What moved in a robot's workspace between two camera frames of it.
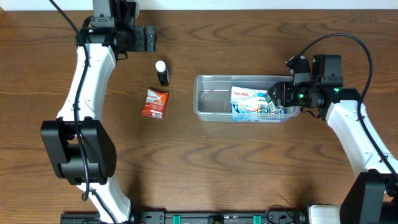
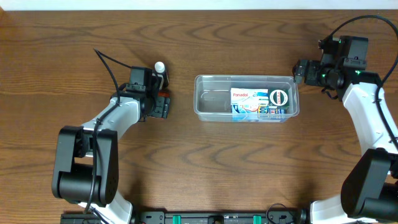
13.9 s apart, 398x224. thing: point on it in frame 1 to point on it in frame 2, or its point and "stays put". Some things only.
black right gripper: [282, 95] to [300, 72]
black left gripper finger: [151, 45] to [165, 111]
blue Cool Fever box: [248, 111] stays put
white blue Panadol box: [243, 94] stays put
